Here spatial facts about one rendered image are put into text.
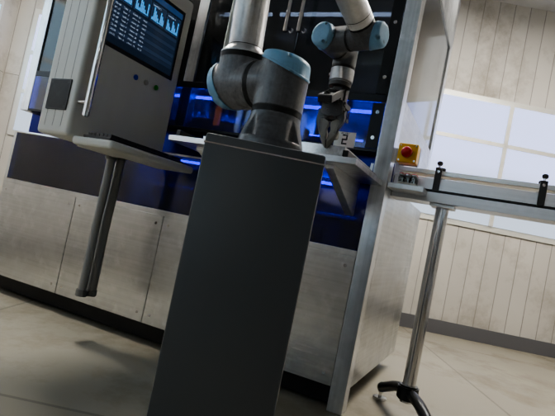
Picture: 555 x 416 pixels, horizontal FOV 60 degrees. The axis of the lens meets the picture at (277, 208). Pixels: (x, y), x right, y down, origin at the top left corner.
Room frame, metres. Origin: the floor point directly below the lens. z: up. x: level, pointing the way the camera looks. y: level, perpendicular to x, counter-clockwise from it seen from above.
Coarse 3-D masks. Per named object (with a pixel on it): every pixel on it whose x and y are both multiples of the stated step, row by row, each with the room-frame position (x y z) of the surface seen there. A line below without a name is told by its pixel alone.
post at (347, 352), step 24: (408, 0) 1.82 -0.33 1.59; (408, 24) 1.81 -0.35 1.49; (408, 48) 1.81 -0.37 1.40; (408, 72) 1.80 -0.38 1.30; (384, 120) 1.82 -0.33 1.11; (384, 144) 1.81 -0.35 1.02; (384, 168) 1.81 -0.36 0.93; (384, 192) 1.80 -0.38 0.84; (360, 240) 1.82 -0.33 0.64; (360, 264) 1.82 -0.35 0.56; (360, 288) 1.81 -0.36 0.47; (360, 312) 1.80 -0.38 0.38; (336, 360) 1.82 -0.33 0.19; (336, 384) 1.82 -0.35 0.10; (336, 408) 1.81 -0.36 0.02
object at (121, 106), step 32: (96, 0) 1.73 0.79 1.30; (128, 0) 1.83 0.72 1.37; (160, 0) 1.97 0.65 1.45; (64, 32) 1.79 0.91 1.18; (96, 32) 1.74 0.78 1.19; (128, 32) 1.86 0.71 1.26; (160, 32) 2.01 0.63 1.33; (64, 64) 1.77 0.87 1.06; (128, 64) 1.90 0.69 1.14; (160, 64) 2.04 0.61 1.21; (64, 96) 1.74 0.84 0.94; (96, 96) 1.80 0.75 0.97; (128, 96) 1.93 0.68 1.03; (160, 96) 2.08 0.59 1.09; (64, 128) 1.73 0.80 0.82; (96, 128) 1.82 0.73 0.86; (128, 128) 1.96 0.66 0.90; (160, 128) 2.12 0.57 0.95
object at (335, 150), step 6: (306, 144) 1.54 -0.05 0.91; (312, 144) 1.53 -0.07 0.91; (318, 144) 1.52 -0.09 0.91; (306, 150) 1.54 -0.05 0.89; (312, 150) 1.53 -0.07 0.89; (318, 150) 1.52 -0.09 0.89; (324, 150) 1.51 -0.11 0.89; (330, 150) 1.50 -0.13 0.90; (336, 150) 1.50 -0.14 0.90; (342, 150) 1.49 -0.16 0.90; (342, 156) 1.49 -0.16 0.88
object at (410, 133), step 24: (48, 0) 2.64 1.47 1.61; (456, 0) 2.54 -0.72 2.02; (48, 24) 2.63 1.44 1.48; (456, 24) 2.69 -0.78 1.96; (192, 48) 2.22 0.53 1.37; (48, 72) 2.59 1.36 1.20; (192, 72) 2.20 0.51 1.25; (24, 96) 2.65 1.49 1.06; (312, 96) 1.95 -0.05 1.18; (360, 96) 1.87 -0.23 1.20; (384, 96) 1.83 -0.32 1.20; (408, 120) 1.96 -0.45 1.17; (432, 144) 2.66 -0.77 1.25
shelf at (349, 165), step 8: (168, 136) 1.73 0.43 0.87; (176, 136) 1.72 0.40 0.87; (184, 136) 1.70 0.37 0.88; (184, 144) 1.78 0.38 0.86; (192, 144) 1.74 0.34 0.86; (200, 144) 1.70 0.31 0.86; (328, 160) 1.48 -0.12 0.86; (336, 160) 1.47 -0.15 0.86; (344, 160) 1.46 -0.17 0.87; (352, 160) 1.45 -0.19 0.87; (344, 168) 1.57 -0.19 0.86; (352, 168) 1.54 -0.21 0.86; (360, 168) 1.50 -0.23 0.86; (328, 176) 1.84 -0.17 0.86; (352, 176) 1.70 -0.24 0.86; (360, 176) 1.66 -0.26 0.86; (368, 176) 1.62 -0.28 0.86; (376, 176) 1.70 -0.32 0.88; (368, 184) 1.84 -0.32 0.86; (376, 184) 1.79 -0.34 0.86
